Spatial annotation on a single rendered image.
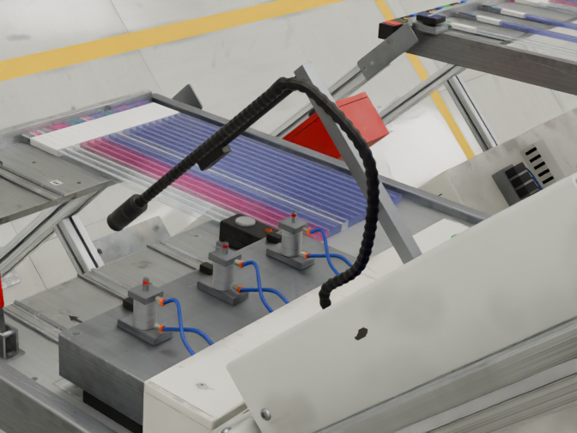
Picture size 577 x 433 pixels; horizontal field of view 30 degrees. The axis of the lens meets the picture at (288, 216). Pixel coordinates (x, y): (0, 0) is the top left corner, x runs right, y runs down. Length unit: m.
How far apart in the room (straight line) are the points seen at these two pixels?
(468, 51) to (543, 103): 1.85
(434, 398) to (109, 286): 0.65
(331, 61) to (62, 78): 0.98
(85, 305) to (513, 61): 1.30
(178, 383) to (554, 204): 0.44
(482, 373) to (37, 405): 0.52
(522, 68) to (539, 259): 1.67
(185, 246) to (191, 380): 0.42
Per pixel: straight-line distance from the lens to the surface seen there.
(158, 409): 0.93
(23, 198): 1.45
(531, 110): 4.07
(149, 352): 1.00
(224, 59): 3.07
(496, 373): 0.62
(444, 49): 2.35
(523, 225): 0.61
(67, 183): 1.50
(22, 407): 1.05
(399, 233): 1.04
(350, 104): 2.03
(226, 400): 0.91
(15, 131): 1.63
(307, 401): 0.75
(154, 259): 1.30
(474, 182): 2.47
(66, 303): 1.20
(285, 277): 1.14
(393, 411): 0.67
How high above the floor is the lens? 2.00
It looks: 43 degrees down
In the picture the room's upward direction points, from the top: 56 degrees clockwise
